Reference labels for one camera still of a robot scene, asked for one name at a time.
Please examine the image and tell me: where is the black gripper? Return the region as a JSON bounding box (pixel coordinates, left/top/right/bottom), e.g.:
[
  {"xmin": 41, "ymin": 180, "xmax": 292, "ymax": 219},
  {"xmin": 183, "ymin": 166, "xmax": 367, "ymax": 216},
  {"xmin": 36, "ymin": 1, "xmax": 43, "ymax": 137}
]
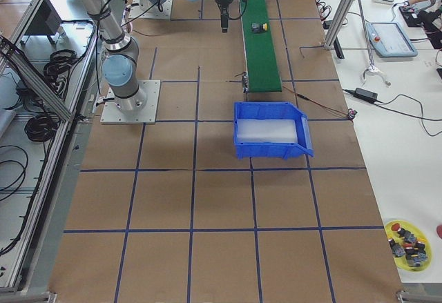
[{"xmin": 212, "ymin": 0, "xmax": 250, "ymax": 35}]

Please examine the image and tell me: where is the yellow plate of buttons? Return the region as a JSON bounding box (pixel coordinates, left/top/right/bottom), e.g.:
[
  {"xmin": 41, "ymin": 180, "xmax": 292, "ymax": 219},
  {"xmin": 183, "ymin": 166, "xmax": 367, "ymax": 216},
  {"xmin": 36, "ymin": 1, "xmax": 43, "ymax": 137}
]
[{"xmin": 384, "ymin": 219, "xmax": 432, "ymax": 272}]

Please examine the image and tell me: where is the green conveyor belt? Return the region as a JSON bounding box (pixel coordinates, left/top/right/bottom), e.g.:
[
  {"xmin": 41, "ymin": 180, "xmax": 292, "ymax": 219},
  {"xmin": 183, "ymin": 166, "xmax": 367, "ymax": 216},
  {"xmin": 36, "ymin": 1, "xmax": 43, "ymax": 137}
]
[{"xmin": 241, "ymin": 0, "xmax": 282, "ymax": 93}]

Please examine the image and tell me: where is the blue destination bin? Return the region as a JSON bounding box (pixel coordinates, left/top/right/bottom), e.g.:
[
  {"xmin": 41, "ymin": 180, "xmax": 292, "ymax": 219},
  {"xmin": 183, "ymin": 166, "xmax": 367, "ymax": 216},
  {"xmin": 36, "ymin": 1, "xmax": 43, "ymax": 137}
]
[{"xmin": 233, "ymin": 101, "xmax": 314, "ymax": 159}]

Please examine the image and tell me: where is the white foam pad destination bin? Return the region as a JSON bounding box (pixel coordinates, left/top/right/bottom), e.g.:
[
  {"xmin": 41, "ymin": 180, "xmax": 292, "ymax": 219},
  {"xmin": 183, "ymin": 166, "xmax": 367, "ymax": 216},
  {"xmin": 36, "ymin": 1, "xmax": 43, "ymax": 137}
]
[{"xmin": 236, "ymin": 119, "xmax": 298, "ymax": 144}]

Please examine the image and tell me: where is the teach pendant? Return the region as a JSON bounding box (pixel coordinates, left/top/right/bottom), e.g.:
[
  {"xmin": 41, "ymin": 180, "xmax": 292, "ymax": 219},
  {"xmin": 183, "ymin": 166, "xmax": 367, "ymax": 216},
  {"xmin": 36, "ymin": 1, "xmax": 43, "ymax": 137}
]
[{"xmin": 365, "ymin": 22, "xmax": 418, "ymax": 58}]

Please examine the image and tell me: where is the black power adapter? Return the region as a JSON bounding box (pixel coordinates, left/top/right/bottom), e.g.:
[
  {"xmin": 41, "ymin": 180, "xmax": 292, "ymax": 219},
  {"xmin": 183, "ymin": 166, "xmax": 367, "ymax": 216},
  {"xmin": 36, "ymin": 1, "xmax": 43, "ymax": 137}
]
[{"xmin": 354, "ymin": 88, "xmax": 378, "ymax": 104}]

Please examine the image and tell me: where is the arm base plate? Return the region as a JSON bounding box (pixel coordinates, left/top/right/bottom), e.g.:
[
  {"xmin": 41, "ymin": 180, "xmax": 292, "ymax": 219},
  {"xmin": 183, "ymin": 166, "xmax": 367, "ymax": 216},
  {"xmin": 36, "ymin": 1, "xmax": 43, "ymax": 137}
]
[
  {"xmin": 128, "ymin": 0, "xmax": 173, "ymax": 20},
  {"xmin": 100, "ymin": 80, "xmax": 161, "ymax": 124}
]

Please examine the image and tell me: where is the aluminium frame post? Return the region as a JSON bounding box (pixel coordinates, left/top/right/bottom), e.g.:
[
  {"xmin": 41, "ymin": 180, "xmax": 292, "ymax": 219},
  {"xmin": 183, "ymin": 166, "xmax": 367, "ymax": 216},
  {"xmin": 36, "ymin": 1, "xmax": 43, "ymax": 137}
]
[{"xmin": 324, "ymin": 0, "xmax": 354, "ymax": 50}]

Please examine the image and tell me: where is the red black wire pair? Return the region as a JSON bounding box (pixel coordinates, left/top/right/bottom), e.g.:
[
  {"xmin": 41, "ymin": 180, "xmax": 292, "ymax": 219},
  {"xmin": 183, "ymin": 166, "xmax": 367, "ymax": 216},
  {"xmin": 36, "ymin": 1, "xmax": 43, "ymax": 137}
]
[{"xmin": 282, "ymin": 87, "xmax": 356, "ymax": 121}]

